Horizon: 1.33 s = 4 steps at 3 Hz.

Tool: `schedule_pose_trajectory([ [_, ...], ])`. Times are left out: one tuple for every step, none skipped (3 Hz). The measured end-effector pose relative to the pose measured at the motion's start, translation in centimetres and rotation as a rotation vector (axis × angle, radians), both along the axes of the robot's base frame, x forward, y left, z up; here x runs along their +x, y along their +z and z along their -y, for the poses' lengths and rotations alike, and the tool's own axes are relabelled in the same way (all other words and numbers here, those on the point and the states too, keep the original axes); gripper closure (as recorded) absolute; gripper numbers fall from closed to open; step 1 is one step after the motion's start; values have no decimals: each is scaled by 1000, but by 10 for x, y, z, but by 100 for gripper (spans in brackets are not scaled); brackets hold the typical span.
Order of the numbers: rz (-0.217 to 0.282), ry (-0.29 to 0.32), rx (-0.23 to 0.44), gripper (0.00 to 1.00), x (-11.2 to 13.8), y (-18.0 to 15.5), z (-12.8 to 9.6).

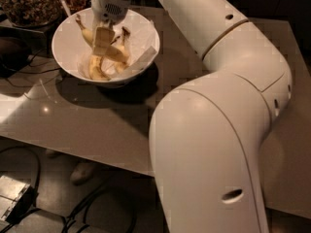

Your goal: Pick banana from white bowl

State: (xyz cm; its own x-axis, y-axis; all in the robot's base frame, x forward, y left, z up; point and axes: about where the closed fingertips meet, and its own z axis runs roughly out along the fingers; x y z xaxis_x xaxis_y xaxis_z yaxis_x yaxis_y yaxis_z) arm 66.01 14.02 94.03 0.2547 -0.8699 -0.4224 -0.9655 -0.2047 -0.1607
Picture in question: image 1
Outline black cable on table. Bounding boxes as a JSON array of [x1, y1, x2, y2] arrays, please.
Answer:
[[0, 47, 64, 89]]

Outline dark round object at left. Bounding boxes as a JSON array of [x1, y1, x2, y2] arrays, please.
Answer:
[[0, 37, 32, 78]]

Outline black cables on floor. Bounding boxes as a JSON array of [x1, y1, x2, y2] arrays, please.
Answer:
[[0, 145, 138, 233]]

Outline white paper liner in bowl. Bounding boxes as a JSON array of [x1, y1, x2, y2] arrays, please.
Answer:
[[73, 17, 159, 80]]

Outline white ceramic bowl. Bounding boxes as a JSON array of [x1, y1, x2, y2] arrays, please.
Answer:
[[52, 9, 160, 88]]

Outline white spoon handle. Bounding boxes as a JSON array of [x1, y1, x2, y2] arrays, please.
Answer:
[[59, 0, 71, 17]]

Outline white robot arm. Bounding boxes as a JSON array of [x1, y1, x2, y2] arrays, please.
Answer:
[[149, 0, 293, 233]]

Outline grey power box on floor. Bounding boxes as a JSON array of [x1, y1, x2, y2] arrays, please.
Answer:
[[0, 176, 32, 223]]

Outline white shoe under table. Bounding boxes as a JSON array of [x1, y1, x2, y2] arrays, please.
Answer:
[[70, 162, 96, 185]]

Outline yellow banana with dark stem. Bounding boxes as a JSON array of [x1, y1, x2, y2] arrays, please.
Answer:
[[114, 26, 130, 74]]

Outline long yellow banana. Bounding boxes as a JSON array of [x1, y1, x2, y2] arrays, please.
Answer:
[[75, 14, 125, 62]]

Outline yellow banana lower left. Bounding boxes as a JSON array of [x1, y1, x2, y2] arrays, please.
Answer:
[[88, 54, 111, 81]]

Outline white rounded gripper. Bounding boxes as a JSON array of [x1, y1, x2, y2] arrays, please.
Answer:
[[91, 0, 131, 56]]

